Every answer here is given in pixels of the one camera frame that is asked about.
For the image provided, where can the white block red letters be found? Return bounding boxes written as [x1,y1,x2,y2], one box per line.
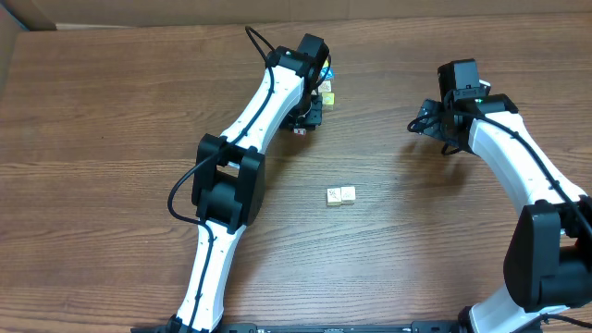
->
[292,128,306,136]

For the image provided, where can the plain white wooden block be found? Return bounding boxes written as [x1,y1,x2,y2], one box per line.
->
[340,186,356,204]

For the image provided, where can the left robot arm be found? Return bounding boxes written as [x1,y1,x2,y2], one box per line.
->
[160,34,330,332]

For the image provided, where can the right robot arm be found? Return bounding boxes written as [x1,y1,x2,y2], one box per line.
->
[407,59,591,333]

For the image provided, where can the white patterned block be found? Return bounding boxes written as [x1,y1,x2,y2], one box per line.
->
[317,80,332,93]

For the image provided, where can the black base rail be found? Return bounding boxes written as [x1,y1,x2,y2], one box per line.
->
[214,321,468,333]

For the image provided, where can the cardboard box wall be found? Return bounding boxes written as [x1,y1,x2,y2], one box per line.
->
[1,0,591,30]

